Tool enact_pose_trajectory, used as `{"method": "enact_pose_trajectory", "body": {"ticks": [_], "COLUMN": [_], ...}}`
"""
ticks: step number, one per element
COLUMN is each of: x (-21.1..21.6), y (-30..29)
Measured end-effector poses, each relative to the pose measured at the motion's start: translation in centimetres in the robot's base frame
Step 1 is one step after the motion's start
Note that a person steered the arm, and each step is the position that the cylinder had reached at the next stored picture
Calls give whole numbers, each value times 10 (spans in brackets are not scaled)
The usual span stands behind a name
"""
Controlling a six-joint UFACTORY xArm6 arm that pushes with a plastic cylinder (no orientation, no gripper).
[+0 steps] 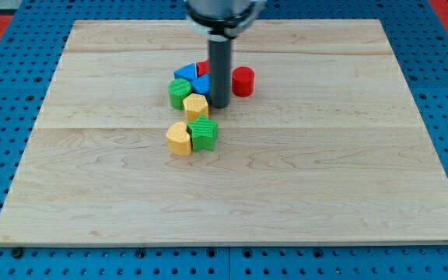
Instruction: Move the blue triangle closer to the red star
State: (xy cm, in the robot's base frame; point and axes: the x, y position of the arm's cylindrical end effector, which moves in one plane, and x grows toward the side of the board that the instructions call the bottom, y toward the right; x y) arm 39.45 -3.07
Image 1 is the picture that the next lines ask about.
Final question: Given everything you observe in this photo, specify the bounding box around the blue cube block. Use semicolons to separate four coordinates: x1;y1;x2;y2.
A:
191;74;211;101

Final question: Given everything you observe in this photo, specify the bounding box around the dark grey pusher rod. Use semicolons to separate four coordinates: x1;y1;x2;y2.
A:
208;40;232;109

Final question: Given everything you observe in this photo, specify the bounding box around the yellow heart block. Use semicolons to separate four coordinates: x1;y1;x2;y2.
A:
166;121;192;156

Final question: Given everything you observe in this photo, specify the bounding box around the yellow pentagon block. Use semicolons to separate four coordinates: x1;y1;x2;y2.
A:
183;93;209;121

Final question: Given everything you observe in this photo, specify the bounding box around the green cylinder block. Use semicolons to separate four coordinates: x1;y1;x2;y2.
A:
168;79;191;110

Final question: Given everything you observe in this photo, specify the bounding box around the blue triangle block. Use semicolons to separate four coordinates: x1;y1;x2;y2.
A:
173;63;198;82

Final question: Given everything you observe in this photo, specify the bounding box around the red cylinder block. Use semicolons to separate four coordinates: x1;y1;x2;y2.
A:
232;66;255;97

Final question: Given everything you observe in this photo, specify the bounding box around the wooden board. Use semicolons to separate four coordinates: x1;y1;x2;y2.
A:
0;19;448;247

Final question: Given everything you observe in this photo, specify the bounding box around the green star block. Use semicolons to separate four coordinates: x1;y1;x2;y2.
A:
187;115;219;151

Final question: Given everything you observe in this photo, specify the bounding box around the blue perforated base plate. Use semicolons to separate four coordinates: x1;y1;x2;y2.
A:
0;0;448;279

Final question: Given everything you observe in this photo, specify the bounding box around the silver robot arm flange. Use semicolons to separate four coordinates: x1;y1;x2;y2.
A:
184;0;267;42

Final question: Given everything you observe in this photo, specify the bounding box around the red star block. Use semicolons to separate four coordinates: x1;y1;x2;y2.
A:
195;60;210;77

